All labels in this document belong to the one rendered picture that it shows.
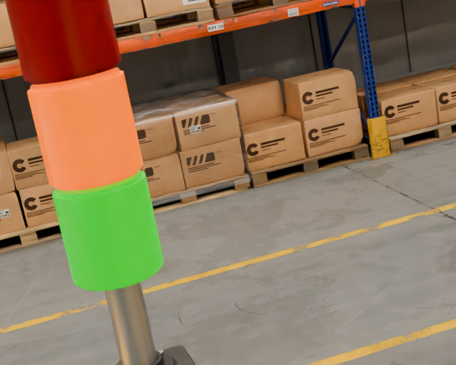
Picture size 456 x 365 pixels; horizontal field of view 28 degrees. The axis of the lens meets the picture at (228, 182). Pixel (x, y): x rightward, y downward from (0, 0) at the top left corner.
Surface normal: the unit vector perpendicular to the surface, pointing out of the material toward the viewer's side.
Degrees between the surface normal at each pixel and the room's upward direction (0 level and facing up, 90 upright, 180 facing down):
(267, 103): 90
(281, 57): 90
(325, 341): 0
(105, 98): 90
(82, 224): 90
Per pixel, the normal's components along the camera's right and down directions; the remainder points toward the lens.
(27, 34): -0.56, 0.32
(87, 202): -0.08, 0.28
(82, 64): 0.42, 0.17
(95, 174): 0.17, 0.23
